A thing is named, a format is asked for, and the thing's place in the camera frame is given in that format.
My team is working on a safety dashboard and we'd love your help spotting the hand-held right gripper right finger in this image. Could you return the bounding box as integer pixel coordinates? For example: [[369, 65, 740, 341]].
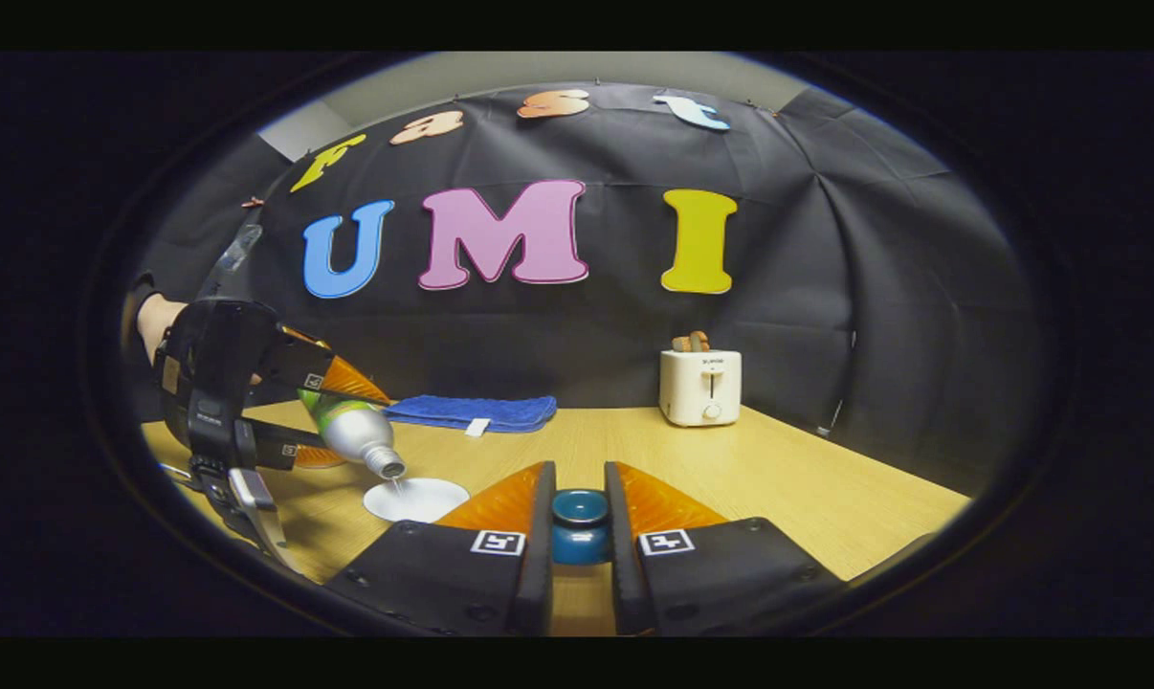
[[604, 461, 846, 637]]

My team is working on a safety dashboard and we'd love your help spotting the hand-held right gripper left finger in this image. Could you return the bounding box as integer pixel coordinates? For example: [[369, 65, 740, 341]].
[[323, 461, 557, 637]]

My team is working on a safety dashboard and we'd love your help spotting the blue teacup lid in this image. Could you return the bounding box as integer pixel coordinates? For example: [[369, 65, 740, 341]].
[[550, 488, 611, 566]]

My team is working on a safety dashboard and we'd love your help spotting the green label silver water bottle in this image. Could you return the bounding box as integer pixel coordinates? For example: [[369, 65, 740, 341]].
[[298, 388, 408, 479]]

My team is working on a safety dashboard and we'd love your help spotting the blue teacup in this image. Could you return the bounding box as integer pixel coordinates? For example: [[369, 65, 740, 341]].
[[363, 478, 471, 523]]

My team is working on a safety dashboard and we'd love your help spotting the folded blue towel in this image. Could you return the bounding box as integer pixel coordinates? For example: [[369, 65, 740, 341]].
[[384, 394, 558, 437]]

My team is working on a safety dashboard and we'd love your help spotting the white toaster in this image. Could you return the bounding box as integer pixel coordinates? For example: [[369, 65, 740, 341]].
[[659, 349, 743, 428]]

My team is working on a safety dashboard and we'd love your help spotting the black backdrop cloth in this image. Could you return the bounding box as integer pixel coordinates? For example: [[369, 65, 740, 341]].
[[122, 84, 1052, 499]]

